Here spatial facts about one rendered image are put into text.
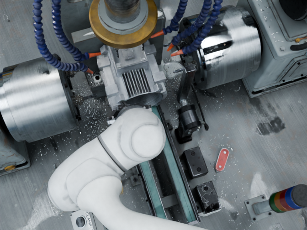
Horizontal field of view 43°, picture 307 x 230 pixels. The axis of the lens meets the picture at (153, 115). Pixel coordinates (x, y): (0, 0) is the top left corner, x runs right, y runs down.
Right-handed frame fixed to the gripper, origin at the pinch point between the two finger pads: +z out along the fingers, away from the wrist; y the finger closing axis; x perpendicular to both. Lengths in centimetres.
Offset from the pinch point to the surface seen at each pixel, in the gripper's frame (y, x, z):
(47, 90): 20.0, -11.5, 0.1
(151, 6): -13.7, -26.3, -11.5
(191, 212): -11.3, 39.6, -1.4
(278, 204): -33, 36, -20
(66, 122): 18.1, -0.5, 2.5
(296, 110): -65, 25, 21
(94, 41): 2.8, -21.1, 10.1
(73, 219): 23.6, 25.4, -8.8
